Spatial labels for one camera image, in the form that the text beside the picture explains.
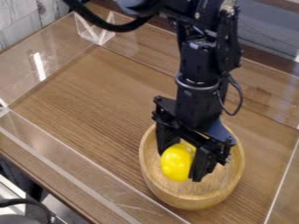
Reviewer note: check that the yellow lemon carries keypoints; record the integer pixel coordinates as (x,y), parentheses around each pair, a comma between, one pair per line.
(177,162)

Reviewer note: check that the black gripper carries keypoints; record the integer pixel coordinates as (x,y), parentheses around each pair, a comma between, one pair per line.
(192,118)

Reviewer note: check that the clear acrylic corner bracket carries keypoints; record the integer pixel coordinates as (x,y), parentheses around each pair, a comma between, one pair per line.
(93,33)

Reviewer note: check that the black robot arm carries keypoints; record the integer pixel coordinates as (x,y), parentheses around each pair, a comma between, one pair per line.
(208,34)

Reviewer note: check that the brown wooden bowl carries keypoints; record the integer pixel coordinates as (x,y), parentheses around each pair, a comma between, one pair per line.
(190,195)

